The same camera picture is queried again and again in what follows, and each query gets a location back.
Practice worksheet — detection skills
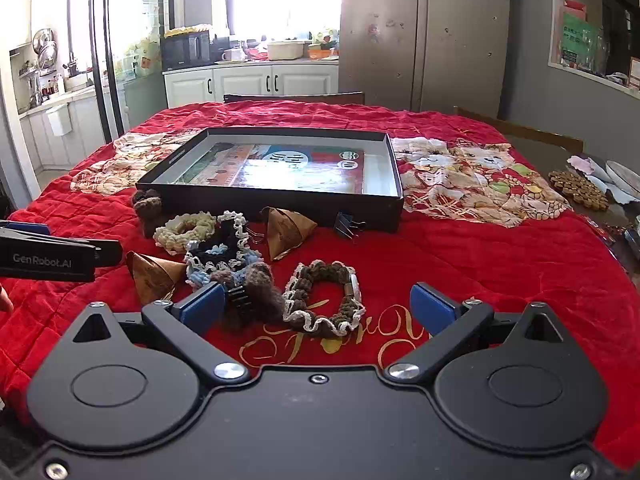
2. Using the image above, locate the white plate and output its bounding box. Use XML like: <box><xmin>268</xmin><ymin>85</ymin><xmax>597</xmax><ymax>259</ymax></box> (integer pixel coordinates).
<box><xmin>605</xmin><ymin>160</ymin><xmax>640</xmax><ymax>191</ymax></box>

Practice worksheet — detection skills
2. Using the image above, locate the printed picture sheet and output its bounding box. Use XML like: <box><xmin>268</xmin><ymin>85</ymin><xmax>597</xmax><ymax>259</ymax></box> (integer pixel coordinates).
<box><xmin>172</xmin><ymin>142</ymin><xmax>366</xmax><ymax>195</ymax></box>

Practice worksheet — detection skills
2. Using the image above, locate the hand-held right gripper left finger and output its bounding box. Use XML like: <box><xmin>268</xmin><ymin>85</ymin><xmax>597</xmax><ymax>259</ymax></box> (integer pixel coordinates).
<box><xmin>65</xmin><ymin>281</ymin><xmax>251</xmax><ymax>386</ymax></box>

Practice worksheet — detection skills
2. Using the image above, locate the cream knitted scrunchie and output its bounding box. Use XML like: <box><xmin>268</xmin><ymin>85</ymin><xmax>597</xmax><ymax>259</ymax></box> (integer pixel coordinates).
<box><xmin>153</xmin><ymin>211</ymin><xmax>218</xmax><ymax>250</ymax></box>

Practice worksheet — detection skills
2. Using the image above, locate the white hanging bin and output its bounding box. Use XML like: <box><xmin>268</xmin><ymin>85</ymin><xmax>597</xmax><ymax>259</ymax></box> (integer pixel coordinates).
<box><xmin>46</xmin><ymin>105</ymin><xmax>75</xmax><ymax>137</ymax></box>

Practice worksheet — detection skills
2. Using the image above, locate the yellow fringed cloth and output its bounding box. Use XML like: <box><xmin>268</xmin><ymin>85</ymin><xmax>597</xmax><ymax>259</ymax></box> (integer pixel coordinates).
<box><xmin>164</xmin><ymin>24</ymin><xmax>213</xmax><ymax>38</ymax></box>

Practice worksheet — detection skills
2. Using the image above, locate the white wall shelf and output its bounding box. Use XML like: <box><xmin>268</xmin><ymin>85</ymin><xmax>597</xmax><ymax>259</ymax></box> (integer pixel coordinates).
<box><xmin>547</xmin><ymin>0</ymin><xmax>640</xmax><ymax>101</ymax></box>

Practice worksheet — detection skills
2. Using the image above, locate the steel pot lid rack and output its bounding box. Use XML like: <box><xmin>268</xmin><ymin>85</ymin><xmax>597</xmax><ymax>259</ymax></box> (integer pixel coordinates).
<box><xmin>32</xmin><ymin>27</ymin><xmax>58</xmax><ymax>68</ymax></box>

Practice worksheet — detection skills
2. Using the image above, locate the brown fuzzy hair claw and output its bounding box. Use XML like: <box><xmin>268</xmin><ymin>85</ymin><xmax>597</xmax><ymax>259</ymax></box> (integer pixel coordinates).
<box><xmin>210</xmin><ymin>262</ymin><xmax>286</xmax><ymax>328</ymax></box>
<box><xmin>131</xmin><ymin>189</ymin><xmax>165</xmax><ymax>238</ymax></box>

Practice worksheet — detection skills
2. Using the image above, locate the pink scalloped coaster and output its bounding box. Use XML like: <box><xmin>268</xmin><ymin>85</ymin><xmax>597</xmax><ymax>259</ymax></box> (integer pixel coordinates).
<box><xmin>567</xmin><ymin>155</ymin><xmax>608</xmax><ymax>181</ymax></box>

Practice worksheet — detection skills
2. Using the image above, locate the grey refrigerator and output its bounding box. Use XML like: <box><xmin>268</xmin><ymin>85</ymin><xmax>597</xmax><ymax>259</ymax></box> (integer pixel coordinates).
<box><xmin>339</xmin><ymin>0</ymin><xmax>511</xmax><ymax>118</ymax></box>

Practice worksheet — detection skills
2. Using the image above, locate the clear drinking glasses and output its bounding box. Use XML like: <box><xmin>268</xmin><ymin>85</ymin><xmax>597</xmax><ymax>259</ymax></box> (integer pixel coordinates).
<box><xmin>592</xmin><ymin>35</ymin><xmax>613</xmax><ymax>73</ymax></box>

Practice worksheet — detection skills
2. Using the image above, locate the green sign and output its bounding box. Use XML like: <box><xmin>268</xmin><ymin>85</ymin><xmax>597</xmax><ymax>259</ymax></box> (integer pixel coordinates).
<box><xmin>560</xmin><ymin>12</ymin><xmax>601</xmax><ymax>66</ymax></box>

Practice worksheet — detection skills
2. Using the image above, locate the brown scrunchie with white lace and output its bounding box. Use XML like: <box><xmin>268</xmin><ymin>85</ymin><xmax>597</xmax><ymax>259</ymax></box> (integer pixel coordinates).
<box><xmin>282</xmin><ymin>260</ymin><xmax>366</xmax><ymax>337</ymax></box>

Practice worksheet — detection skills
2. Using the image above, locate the black scrunchie with white lace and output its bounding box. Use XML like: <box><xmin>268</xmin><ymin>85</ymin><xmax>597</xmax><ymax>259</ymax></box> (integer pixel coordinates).
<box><xmin>185</xmin><ymin>210</ymin><xmax>263</xmax><ymax>271</ymax></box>

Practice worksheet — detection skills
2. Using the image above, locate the light blue knitted scrunchie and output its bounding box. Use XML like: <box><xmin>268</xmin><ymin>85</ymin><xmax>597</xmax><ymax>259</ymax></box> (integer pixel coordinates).
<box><xmin>187</xmin><ymin>245</ymin><xmax>263</xmax><ymax>288</ymax></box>

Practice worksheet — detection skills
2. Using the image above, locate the gold triangular packet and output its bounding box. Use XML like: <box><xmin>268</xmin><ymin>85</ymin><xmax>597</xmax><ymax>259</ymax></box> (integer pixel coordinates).
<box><xmin>125</xmin><ymin>251</ymin><xmax>188</xmax><ymax>306</ymax></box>
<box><xmin>263</xmin><ymin>206</ymin><xmax>318</xmax><ymax>262</ymax></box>

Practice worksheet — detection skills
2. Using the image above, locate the red printed blanket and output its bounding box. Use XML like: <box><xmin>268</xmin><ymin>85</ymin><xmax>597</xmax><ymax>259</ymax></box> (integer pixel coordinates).
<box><xmin>0</xmin><ymin>101</ymin><xmax>640</xmax><ymax>456</ymax></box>

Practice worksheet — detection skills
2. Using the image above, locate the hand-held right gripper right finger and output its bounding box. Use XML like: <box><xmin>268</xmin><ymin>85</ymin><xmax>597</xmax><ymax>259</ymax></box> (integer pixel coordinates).
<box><xmin>384</xmin><ymin>282</ymin><xmax>576</xmax><ymax>383</ymax></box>

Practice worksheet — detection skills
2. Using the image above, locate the white kitchen cabinet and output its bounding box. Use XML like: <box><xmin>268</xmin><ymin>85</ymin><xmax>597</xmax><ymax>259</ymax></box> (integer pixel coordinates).
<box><xmin>163</xmin><ymin>60</ymin><xmax>341</xmax><ymax>109</ymax></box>

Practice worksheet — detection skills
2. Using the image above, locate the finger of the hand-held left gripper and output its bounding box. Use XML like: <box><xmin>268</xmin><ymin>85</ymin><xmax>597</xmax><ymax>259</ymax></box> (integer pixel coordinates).
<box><xmin>0</xmin><ymin>220</ymin><xmax>52</xmax><ymax>237</ymax></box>
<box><xmin>92</xmin><ymin>239</ymin><xmax>124</xmax><ymax>267</ymax></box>

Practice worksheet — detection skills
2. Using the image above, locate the blue binder clip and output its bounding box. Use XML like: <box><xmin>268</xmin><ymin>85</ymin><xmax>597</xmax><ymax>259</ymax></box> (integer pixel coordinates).
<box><xmin>334</xmin><ymin>211</ymin><xmax>367</xmax><ymax>242</ymax></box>

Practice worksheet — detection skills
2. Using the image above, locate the black microwave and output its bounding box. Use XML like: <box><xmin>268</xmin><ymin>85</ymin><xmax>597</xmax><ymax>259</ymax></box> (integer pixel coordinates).
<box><xmin>160</xmin><ymin>30</ymin><xmax>212</xmax><ymax>72</ymax></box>

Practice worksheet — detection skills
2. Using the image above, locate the shallow black box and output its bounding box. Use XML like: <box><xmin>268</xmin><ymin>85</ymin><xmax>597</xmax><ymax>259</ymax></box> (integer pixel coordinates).
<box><xmin>135</xmin><ymin>127</ymin><xmax>405</xmax><ymax>233</ymax></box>

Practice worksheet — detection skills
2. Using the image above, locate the beige container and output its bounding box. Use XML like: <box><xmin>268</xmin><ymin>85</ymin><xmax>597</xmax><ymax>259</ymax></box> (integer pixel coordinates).
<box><xmin>266</xmin><ymin>40</ymin><xmax>307</xmax><ymax>61</ymax></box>

